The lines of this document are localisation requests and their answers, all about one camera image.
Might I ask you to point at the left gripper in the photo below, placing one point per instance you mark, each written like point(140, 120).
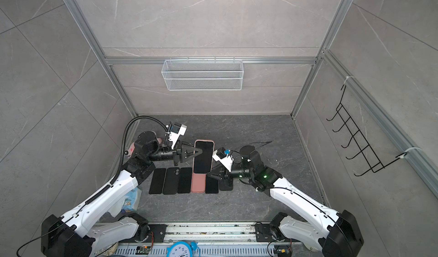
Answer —
point(177, 153)

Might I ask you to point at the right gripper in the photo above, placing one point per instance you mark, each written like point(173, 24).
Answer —
point(226, 175)

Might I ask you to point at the black phone case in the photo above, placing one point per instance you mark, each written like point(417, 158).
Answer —
point(171, 182)
point(225, 188)

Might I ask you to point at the phone with pink edge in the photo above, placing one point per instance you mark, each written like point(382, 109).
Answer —
point(202, 164)

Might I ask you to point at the pink phone case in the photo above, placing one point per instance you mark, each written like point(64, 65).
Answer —
point(198, 184)

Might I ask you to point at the long black phone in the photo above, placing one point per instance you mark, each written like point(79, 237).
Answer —
point(185, 181)

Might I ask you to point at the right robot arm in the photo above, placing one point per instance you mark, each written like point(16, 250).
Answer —
point(322, 229)

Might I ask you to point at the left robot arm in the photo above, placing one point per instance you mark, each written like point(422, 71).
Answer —
point(74, 234)

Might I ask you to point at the pink pig plush toy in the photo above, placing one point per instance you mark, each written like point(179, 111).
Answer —
point(131, 148)

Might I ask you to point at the wet wipes pack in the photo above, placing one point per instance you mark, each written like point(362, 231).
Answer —
point(131, 201)

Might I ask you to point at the blue alarm clock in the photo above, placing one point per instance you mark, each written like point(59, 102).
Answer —
point(182, 249)

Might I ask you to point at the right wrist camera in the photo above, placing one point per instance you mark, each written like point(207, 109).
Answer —
point(224, 157)

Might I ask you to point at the aluminium mounting rail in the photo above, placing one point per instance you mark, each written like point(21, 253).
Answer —
point(236, 232)

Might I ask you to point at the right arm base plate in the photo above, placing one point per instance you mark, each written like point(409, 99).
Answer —
point(267, 232)

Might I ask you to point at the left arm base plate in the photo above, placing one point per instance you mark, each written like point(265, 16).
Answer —
point(151, 233)

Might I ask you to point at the black wire hook rack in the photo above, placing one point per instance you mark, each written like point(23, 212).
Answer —
point(358, 138)

